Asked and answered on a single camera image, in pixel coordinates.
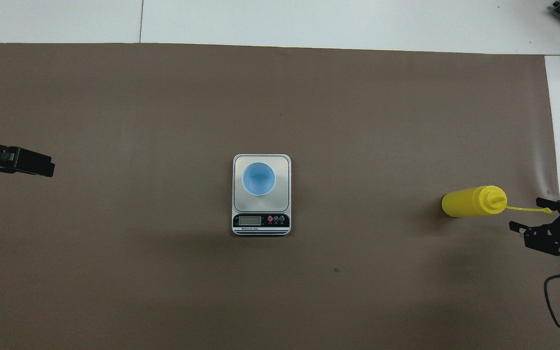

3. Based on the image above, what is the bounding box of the silver digital kitchen scale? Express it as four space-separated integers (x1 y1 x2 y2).
232 154 292 237

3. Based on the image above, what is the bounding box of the brown table mat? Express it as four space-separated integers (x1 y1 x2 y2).
0 43 560 350

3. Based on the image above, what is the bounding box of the yellow squeeze bottle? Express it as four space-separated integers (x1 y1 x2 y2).
441 185 553 218

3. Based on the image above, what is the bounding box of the light blue plastic cup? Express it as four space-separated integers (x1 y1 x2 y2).
242 162 276 196

